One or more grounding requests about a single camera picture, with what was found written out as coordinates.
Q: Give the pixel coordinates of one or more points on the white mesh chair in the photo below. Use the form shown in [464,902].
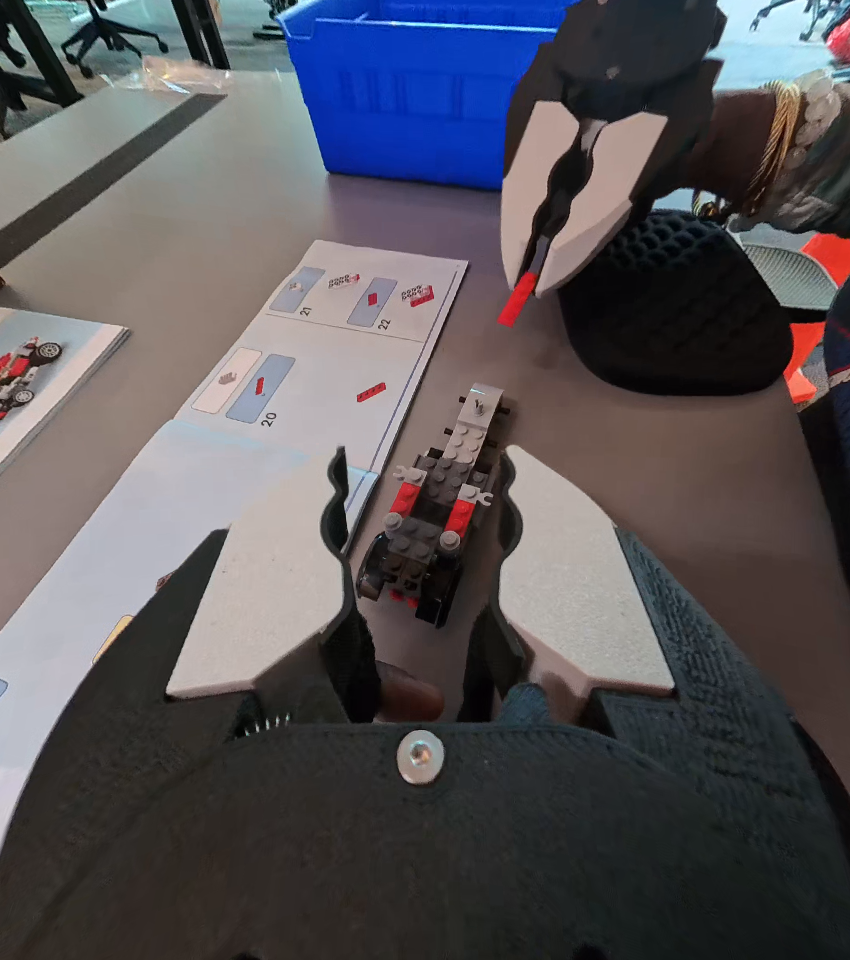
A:
[792,274]

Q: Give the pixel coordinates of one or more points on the long red brick plate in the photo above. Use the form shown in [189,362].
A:
[518,300]

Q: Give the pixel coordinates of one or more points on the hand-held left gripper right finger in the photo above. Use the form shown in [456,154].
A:
[582,600]

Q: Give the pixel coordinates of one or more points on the open building instruction booklet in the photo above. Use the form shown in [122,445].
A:
[170,525]

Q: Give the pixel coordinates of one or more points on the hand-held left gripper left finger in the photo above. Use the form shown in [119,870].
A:
[267,600]

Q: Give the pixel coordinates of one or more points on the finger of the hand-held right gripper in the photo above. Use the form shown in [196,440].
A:
[526,172]
[604,187]

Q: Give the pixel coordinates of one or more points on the closed toy instruction booklet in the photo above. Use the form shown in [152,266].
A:
[35,390]

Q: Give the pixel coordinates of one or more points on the grey red toy brick car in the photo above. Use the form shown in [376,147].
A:
[432,510]

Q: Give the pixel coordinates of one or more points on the blue plastic crate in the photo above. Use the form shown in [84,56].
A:
[410,97]

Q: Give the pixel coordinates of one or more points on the orange white traffic cone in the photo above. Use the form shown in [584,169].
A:
[837,255]

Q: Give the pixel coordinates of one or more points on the person's right hand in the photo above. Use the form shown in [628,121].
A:
[728,142]

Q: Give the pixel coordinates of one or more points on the black dimpled wrist rest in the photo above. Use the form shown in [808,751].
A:
[679,315]

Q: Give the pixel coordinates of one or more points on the clear plastic bag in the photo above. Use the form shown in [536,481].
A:
[185,75]

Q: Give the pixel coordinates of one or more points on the grey desk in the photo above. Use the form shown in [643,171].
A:
[245,187]

